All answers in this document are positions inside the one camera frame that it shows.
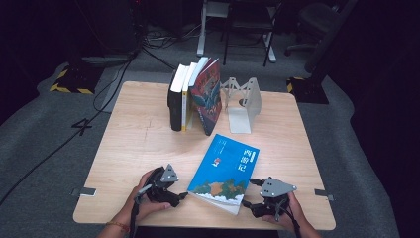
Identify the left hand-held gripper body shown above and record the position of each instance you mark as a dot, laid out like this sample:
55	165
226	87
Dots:
160	191

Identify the white desk frame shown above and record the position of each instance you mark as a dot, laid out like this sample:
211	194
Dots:
201	36

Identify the yellow book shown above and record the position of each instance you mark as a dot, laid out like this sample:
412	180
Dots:
185	109

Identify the person's left hand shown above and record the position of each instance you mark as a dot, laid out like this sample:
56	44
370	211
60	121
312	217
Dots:
138	211

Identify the person's right hand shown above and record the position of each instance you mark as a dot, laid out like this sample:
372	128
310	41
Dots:
295	219

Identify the black yellow striped stand base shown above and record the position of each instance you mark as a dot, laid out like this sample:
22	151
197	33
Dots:
77	79
308	91

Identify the red and blue illustrated book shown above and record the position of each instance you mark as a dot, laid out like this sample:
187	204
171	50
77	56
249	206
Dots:
208	102

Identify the blue paperback book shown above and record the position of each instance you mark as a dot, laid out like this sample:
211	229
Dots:
224	168

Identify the black office chair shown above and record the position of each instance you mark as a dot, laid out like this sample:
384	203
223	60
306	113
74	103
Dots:
313	20

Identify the dark equipment stand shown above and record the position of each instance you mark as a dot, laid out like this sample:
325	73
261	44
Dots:
109	33

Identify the black metal chair frame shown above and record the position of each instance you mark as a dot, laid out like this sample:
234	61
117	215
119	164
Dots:
228	36

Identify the white expandable metal bookend rack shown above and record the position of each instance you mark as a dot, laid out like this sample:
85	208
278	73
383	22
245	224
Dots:
239	120

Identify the dark slanted stand pole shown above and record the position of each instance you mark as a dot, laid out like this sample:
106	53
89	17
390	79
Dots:
325	43

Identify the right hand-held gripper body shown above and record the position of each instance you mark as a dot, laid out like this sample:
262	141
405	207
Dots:
275	190

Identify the black hardcover book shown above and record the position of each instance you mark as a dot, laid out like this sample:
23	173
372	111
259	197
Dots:
175	109

